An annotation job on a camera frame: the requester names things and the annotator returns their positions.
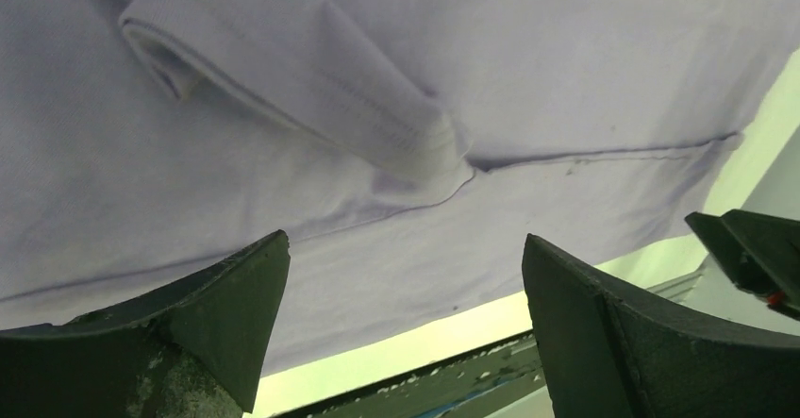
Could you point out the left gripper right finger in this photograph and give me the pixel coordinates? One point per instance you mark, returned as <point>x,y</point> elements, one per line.
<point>611,349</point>

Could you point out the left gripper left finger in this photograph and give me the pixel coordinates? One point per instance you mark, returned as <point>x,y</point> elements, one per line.
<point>192,348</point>

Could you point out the purple t shirt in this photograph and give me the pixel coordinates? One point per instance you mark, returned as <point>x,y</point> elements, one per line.
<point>406,147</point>

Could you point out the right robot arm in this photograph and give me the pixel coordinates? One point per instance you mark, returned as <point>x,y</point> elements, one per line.
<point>758,253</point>

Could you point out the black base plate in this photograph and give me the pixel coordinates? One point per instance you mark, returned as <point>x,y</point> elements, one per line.
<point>476,383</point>

